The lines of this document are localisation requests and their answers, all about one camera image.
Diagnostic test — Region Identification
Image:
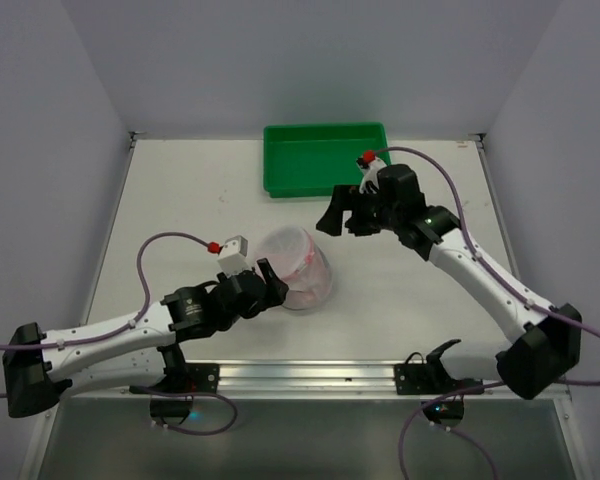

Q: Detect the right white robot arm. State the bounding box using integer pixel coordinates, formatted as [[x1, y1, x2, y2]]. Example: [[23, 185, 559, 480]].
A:
[[316, 159, 582, 400]]

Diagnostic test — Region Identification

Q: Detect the green plastic tray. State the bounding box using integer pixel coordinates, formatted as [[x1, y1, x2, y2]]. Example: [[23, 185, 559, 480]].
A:
[[263, 122, 387, 198]]

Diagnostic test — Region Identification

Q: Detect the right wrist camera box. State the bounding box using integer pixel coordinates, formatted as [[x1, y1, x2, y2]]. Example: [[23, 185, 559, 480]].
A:
[[356, 150, 388, 194]]

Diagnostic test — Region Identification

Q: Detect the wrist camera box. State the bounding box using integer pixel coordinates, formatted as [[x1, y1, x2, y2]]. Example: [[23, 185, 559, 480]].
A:
[[217, 235, 250, 276], [356, 150, 388, 194]]

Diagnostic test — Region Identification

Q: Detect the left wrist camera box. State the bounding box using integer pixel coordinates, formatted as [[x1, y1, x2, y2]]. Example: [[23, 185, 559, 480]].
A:
[[217, 235, 250, 276]]

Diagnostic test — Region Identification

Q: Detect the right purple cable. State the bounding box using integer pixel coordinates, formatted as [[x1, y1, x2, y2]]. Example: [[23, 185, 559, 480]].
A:
[[397, 147, 600, 480]]

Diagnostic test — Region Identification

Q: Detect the purple cable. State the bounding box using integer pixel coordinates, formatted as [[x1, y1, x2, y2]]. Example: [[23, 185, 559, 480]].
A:
[[0, 231, 239, 435], [397, 147, 600, 480]]

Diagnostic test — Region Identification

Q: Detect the aluminium mounting rail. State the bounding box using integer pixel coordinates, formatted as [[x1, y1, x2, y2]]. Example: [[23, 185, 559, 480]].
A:
[[44, 357, 574, 401]]

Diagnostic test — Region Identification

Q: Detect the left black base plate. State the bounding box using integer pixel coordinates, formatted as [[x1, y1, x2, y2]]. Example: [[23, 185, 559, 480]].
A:
[[128, 360, 221, 396]]

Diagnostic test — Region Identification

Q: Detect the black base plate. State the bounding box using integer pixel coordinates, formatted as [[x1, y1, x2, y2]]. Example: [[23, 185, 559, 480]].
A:
[[128, 360, 221, 396], [393, 352, 460, 395]]

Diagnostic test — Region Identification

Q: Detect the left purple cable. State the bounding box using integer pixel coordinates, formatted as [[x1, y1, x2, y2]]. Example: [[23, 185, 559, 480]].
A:
[[0, 231, 239, 435]]

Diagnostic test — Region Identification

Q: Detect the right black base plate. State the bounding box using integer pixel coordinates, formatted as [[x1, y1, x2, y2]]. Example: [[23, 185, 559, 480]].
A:
[[393, 352, 460, 395]]

